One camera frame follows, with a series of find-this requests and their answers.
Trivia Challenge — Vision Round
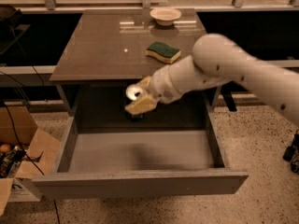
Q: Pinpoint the blue pepsi can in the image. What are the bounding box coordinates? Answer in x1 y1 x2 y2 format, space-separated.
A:
124 83 146 122

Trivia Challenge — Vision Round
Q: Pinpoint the grey cabinet counter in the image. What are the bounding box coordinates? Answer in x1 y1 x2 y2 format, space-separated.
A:
50 8 206 116

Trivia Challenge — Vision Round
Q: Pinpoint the white ceramic bowl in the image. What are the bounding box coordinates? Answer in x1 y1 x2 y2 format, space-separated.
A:
149 7 181 26

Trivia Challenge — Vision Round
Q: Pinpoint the black power adapter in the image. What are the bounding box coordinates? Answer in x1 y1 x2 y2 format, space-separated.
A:
283 147 295 161

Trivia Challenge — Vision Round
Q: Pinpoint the green yellow sponge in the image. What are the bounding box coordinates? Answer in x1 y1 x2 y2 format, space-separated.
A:
146 42 181 64

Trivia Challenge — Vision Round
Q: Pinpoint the open grey top drawer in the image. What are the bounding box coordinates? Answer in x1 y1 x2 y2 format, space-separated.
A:
31 87 249 202

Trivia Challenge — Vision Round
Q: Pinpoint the orange fruit in box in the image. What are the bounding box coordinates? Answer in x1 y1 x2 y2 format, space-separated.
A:
0 144 11 153

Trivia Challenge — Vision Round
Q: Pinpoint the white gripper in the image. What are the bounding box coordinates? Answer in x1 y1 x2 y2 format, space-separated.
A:
125 65 182 115

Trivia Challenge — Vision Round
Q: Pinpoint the brown cardboard box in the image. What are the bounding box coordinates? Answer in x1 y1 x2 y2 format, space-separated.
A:
0 106 60 215

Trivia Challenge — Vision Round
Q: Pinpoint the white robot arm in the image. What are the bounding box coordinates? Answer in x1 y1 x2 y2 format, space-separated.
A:
125 34 299 126

